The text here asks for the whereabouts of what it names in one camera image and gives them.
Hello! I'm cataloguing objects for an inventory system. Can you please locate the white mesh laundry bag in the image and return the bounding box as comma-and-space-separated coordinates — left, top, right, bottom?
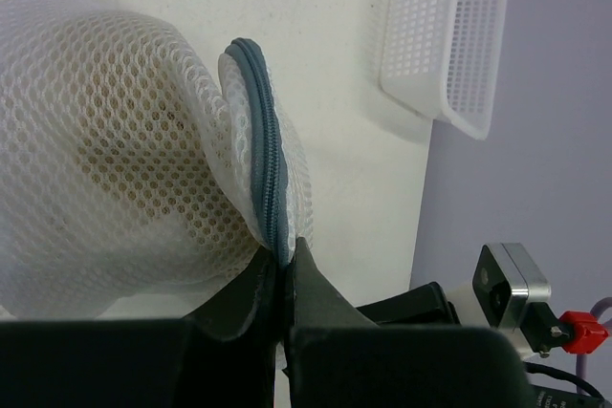
1, 0, 313, 319

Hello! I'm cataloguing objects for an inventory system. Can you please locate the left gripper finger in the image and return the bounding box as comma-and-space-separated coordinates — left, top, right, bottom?
1, 248, 277, 407

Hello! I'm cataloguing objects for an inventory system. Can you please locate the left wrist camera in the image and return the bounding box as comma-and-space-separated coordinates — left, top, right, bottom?
471, 243, 551, 359

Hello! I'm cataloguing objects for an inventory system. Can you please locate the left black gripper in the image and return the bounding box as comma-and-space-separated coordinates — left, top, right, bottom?
281, 235, 612, 408

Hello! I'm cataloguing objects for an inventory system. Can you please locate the white plastic basket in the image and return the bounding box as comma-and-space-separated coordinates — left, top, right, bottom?
380, 0, 507, 140

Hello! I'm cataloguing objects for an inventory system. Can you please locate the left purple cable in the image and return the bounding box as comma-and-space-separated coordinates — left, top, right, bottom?
558, 296, 612, 383

